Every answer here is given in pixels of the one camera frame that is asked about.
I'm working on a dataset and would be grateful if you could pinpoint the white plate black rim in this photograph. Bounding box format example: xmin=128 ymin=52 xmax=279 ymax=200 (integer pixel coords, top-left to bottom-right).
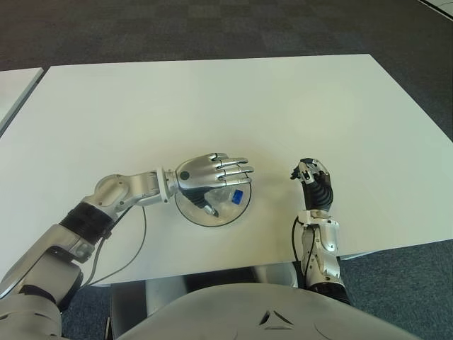
xmin=174 ymin=176 xmax=254 ymax=227

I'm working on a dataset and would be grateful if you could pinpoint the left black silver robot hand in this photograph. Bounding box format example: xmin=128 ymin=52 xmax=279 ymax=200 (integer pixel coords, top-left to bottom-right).
xmin=174 ymin=152 xmax=256 ymax=217

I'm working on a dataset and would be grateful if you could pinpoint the silver robot torso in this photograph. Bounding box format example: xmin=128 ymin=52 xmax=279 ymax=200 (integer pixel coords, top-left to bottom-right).
xmin=116 ymin=282 xmax=422 ymax=340

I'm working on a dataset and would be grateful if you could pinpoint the white side table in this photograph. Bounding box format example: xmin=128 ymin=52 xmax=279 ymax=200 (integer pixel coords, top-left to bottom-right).
xmin=0 ymin=67 xmax=45 ymax=135

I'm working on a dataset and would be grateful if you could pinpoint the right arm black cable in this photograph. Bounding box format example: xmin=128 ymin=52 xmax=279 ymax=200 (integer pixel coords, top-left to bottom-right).
xmin=291 ymin=217 xmax=318 ymax=281

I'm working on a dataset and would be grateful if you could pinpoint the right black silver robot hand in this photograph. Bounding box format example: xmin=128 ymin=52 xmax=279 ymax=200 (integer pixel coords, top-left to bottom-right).
xmin=289 ymin=158 xmax=334 ymax=213

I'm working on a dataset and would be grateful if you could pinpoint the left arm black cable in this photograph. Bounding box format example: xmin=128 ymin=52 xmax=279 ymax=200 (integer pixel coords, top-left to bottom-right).
xmin=83 ymin=205 xmax=148 ymax=288

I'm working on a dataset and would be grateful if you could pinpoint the white round pedestal base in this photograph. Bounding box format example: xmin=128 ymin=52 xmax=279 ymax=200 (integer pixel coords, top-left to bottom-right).
xmin=260 ymin=263 xmax=298 ymax=288

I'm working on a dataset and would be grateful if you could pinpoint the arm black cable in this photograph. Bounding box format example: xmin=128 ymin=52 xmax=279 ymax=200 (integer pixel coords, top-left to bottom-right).
xmin=291 ymin=217 xmax=318 ymax=281
xmin=83 ymin=205 xmax=148 ymax=288

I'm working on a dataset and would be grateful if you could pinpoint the clear water bottle blue cap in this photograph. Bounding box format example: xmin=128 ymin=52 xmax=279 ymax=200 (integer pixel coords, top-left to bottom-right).
xmin=203 ymin=187 xmax=245 ymax=217

